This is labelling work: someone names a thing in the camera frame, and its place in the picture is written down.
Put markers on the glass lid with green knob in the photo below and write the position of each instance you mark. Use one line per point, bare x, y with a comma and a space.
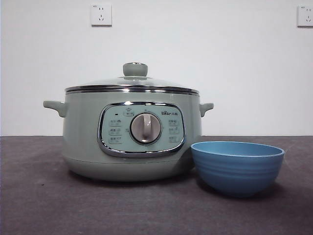
135, 69

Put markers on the pale green electric steamer pot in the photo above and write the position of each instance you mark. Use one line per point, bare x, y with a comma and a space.
80, 137

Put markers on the blue ribbed bowl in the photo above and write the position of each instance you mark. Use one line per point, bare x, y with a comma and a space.
237, 173

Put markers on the white wall socket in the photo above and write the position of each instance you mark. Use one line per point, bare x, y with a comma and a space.
101, 15
305, 16

